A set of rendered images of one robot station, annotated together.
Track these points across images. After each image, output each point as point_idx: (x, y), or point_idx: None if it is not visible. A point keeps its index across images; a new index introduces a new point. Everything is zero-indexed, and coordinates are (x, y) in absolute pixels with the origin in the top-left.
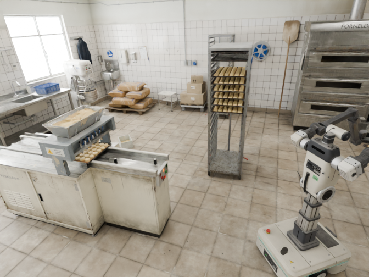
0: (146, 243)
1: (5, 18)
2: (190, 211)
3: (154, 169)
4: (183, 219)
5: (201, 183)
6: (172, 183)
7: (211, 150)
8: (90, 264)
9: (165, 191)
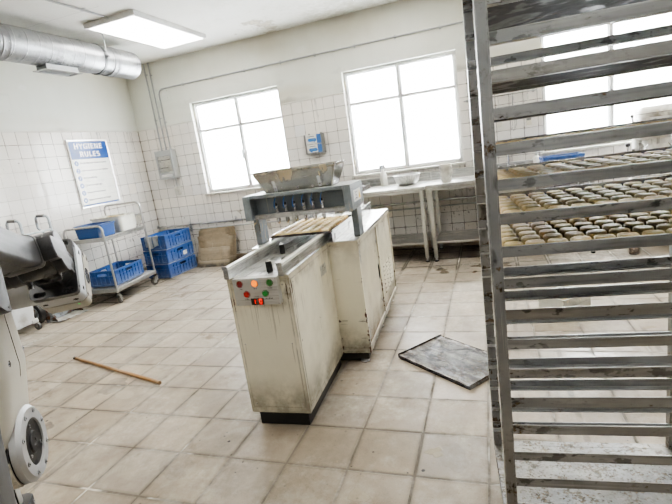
0: (252, 411)
1: (546, 38)
2: (332, 454)
3: (250, 274)
4: (307, 445)
5: (460, 461)
6: (436, 407)
7: (526, 387)
8: (231, 374)
9: (280, 342)
